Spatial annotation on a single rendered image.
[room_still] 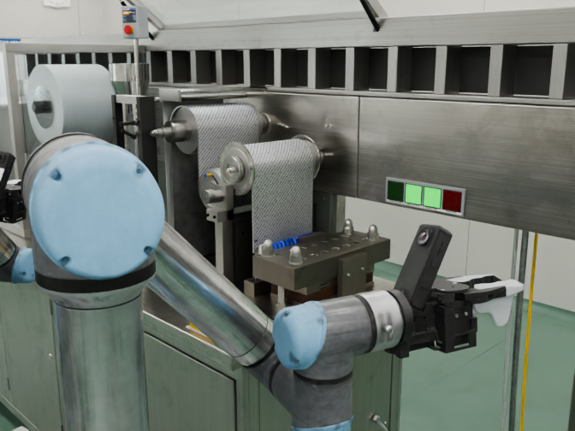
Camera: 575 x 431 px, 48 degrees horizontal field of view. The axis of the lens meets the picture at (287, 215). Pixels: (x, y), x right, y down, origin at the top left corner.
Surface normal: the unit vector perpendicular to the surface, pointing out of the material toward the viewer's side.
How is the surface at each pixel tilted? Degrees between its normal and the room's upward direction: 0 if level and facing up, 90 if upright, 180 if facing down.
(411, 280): 60
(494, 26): 90
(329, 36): 90
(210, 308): 93
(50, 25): 90
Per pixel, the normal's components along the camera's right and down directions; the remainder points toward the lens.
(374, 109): -0.72, 0.17
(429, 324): 0.43, 0.07
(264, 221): 0.70, 0.17
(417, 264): -0.80, -0.42
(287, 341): -0.90, 0.10
